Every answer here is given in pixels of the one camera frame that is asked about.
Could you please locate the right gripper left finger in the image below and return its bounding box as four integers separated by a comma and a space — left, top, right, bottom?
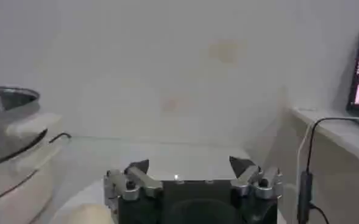
104, 159, 164, 201

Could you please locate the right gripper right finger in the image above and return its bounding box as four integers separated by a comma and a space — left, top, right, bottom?
229, 156, 283, 201

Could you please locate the white steamed bun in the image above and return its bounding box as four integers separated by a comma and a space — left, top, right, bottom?
71, 203, 115, 224

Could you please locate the white plate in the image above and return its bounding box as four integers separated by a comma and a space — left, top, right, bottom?
48, 178, 107, 224

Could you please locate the white desk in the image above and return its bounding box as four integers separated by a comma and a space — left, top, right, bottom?
288, 106, 359, 224

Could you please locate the white steamer base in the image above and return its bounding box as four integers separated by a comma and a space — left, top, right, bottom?
0, 133, 63, 224

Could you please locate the steel steamer pot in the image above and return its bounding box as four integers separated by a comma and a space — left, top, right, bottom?
0, 86, 63, 170

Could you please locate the black cable with adapter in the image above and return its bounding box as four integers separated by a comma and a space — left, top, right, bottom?
297, 116, 359, 224

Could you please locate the white cable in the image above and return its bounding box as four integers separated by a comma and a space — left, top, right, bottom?
294, 121, 316, 195

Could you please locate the thin black steamer cable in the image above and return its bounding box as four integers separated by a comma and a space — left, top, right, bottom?
48, 131, 73, 144

